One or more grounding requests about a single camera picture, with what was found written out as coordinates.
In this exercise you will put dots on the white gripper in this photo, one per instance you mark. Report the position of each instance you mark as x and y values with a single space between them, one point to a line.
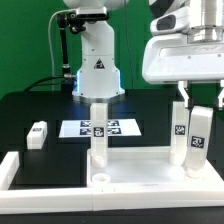
170 58

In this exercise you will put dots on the white desk top panel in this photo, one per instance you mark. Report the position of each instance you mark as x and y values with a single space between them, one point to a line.
147 168

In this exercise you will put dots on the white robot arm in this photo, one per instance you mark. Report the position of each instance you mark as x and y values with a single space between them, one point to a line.
98 77

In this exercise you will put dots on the fiducial marker sheet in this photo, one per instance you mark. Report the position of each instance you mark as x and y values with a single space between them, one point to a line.
116 127

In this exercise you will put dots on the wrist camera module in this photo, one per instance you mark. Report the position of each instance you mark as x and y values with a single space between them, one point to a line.
173 22

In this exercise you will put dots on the silver camera on stand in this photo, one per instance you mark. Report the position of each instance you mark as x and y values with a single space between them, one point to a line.
92 13

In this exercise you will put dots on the white L-shaped fixture frame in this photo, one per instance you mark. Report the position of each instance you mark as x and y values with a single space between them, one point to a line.
92 198

